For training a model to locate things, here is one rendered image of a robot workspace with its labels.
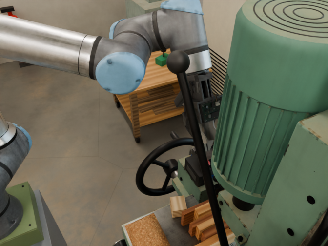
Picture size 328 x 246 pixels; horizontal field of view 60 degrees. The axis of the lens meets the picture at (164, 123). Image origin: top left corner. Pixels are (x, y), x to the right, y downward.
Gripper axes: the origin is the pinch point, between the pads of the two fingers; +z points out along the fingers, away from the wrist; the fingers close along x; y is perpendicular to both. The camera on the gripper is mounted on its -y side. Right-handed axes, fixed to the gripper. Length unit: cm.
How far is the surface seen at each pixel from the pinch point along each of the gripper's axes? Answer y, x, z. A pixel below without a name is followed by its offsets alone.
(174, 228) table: -1.3, -13.6, 20.4
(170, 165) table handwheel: -25.8, -2.4, 13.6
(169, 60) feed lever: 26.4, -15.9, -25.8
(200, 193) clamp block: -2.2, -3.4, 14.0
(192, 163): -4.9, -2.6, 5.9
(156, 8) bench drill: -183, 70, -59
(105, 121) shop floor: -178, 0, 23
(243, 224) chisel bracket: 18.4, -3.9, 12.3
